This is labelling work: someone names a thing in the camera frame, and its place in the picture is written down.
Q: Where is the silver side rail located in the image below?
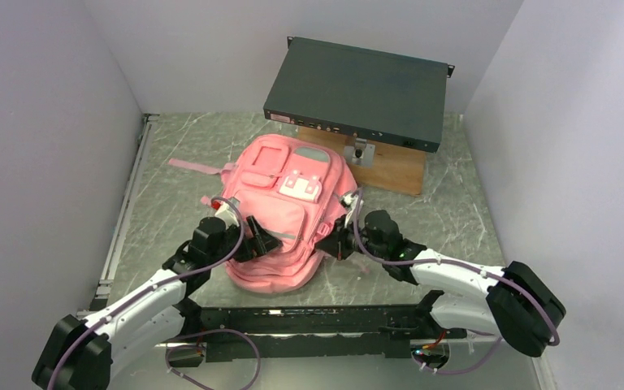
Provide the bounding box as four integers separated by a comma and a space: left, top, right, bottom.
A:
93, 114, 160, 300

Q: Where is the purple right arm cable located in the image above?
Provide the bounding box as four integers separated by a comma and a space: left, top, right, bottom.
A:
349, 187, 561, 377

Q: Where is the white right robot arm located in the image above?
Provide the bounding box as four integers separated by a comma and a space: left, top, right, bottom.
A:
315, 210, 566, 358

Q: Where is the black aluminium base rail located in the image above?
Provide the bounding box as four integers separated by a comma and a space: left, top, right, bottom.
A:
168, 305, 466, 366

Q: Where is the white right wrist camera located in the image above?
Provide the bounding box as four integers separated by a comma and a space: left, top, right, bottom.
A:
340, 191, 364, 218

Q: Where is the grey metal bracket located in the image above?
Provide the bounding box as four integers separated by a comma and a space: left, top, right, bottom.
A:
344, 137, 375, 167

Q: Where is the pink student backpack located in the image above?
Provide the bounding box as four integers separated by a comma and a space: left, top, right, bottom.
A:
169, 134, 358, 293

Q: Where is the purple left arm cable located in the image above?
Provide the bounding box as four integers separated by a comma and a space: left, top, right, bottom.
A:
45, 196, 262, 390

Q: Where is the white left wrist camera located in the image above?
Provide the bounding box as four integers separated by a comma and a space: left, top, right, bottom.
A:
214, 202, 241, 228

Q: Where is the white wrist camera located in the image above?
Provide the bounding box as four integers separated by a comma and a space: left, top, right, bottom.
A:
340, 191, 364, 218
214, 202, 241, 228

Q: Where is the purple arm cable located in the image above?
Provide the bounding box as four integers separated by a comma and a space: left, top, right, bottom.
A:
349, 187, 561, 377
45, 196, 262, 390

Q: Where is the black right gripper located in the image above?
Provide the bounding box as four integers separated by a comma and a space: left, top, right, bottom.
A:
314, 214, 387, 262

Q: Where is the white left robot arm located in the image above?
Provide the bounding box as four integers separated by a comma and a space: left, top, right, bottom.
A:
32, 216, 282, 389

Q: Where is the wooden support block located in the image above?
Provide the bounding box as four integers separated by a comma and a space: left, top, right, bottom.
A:
297, 127, 427, 197

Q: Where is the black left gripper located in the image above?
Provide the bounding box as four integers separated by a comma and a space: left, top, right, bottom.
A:
208, 215, 282, 267

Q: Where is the dark green rack device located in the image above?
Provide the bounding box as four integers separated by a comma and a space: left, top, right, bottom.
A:
263, 37, 454, 154

